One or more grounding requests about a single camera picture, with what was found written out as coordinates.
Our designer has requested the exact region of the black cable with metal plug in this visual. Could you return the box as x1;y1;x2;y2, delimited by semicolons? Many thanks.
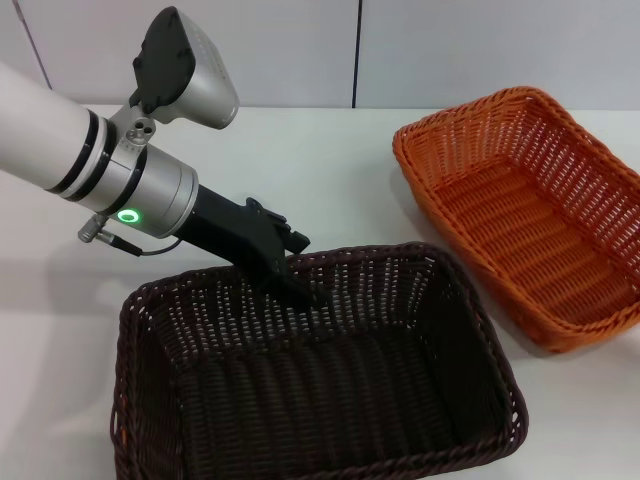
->
77;215;182;259

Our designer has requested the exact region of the orange wicker basket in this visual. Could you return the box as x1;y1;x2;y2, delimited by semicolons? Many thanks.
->
392;85;640;355

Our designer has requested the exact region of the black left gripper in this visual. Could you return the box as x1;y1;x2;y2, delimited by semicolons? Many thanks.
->
179;184;330;311

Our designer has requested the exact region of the dark brown wicker basket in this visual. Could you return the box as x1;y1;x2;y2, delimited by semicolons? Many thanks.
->
109;241;530;480

